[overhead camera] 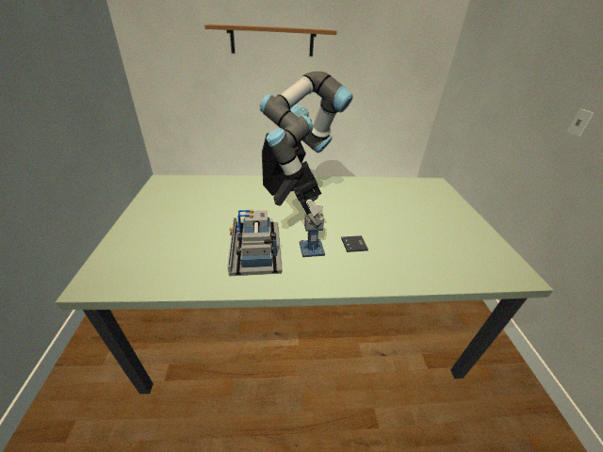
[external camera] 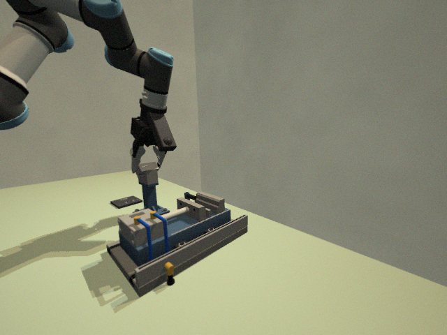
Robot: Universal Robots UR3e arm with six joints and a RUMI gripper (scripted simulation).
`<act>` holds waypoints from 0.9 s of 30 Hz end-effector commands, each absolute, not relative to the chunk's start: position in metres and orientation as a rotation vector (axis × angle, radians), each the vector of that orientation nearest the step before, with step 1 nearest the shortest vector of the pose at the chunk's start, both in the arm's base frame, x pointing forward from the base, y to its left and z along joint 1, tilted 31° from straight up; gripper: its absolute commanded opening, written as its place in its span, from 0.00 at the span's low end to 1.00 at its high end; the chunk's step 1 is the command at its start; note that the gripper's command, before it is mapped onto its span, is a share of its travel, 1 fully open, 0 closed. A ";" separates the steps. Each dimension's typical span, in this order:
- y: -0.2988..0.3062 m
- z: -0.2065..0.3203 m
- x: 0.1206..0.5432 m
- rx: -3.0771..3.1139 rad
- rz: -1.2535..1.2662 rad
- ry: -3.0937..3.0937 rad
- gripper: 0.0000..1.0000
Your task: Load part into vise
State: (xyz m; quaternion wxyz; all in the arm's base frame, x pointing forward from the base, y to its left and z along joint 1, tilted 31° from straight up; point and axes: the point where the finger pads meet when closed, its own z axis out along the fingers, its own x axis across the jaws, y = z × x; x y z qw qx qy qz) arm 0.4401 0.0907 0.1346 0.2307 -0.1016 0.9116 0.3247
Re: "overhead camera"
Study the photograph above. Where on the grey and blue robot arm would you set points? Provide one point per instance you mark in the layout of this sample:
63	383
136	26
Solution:
295	126

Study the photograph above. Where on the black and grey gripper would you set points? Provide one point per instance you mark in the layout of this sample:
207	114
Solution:
306	190

